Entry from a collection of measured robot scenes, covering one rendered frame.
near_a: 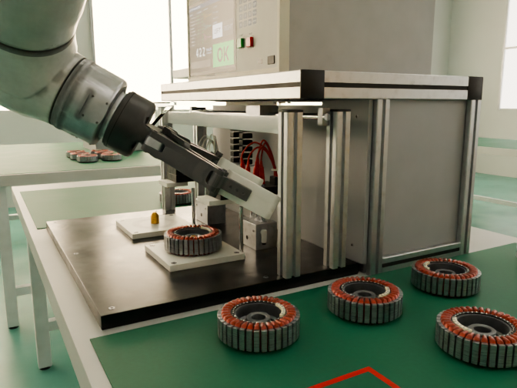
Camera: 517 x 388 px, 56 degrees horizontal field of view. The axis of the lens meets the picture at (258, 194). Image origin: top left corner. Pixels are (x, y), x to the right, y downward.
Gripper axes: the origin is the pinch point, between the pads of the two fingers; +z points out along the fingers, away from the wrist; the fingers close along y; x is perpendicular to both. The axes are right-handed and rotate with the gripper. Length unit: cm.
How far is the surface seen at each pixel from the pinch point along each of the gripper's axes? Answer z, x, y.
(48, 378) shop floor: -11, -115, -123
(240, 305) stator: 6.1, -15.2, -2.5
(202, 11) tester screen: -21, 26, -57
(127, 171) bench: -25, -39, -188
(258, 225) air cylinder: 10.0, -8.7, -32.5
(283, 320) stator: 10.3, -12.6, 3.7
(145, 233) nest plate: -9, -24, -45
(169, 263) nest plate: -3.1, -20.7, -22.8
